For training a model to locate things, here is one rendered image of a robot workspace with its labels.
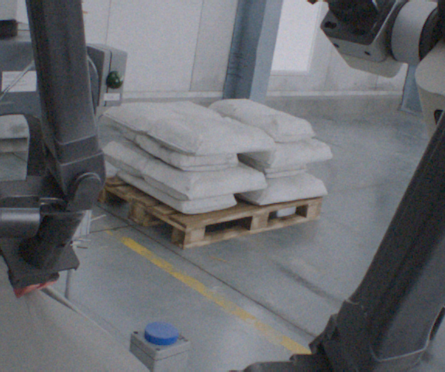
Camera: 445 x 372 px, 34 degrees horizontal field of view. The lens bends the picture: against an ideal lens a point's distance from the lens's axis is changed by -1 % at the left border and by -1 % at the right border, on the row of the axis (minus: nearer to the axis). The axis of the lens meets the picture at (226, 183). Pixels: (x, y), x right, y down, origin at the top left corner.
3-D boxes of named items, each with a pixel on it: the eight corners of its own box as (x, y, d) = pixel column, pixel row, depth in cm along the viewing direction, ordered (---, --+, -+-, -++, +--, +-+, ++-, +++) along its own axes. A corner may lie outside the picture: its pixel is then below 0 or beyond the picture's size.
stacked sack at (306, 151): (336, 166, 460) (341, 143, 456) (263, 174, 413) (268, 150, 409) (286, 146, 489) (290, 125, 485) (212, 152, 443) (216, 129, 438)
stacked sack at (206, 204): (239, 210, 417) (242, 190, 413) (181, 219, 386) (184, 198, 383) (167, 173, 460) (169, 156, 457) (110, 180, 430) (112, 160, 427)
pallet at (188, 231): (318, 218, 470) (323, 198, 466) (182, 249, 385) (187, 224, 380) (229, 179, 522) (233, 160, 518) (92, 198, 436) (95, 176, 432)
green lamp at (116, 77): (125, 91, 116) (128, 72, 115) (110, 91, 114) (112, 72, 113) (116, 87, 118) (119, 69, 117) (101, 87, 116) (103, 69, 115)
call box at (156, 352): (187, 370, 131) (191, 341, 129) (152, 382, 126) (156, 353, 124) (160, 349, 136) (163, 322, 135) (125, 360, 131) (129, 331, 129)
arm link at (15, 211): (106, 176, 88) (80, 139, 94) (15, 173, 81) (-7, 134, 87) (79, 253, 93) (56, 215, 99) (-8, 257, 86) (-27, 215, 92)
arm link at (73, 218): (95, 215, 92) (82, 181, 95) (45, 215, 88) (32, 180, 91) (76, 248, 96) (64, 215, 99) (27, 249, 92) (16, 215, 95)
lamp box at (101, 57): (121, 106, 119) (128, 52, 116) (98, 107, 116) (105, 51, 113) (96, 95, 124) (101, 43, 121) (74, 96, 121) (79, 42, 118)
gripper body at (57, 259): (-8, 247, 98) (8, 212, 93) (58, 237, 105) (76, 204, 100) (11, 286, 95) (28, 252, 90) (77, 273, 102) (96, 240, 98)
